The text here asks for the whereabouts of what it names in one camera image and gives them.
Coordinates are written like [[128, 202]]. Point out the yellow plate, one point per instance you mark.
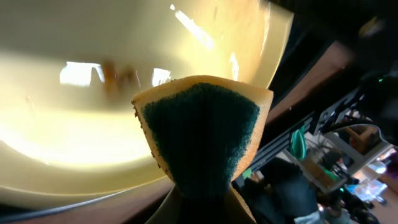
[[70, 68]]

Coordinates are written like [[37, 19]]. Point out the yellow green sponge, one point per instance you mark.
[[203, 131]]

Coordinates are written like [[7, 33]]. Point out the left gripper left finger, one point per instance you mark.
[[169, 210]]

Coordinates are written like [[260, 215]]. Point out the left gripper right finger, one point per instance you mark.
[[237, 210]]

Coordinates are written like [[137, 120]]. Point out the round black tray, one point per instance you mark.
[[367, 27]]

